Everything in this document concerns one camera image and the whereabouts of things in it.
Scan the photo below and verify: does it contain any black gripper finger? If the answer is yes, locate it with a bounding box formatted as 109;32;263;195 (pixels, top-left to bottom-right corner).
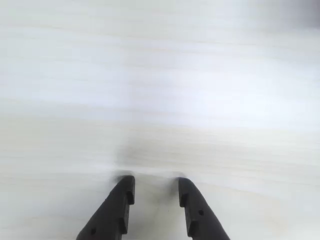
76;175;136;240
178;177;231;240

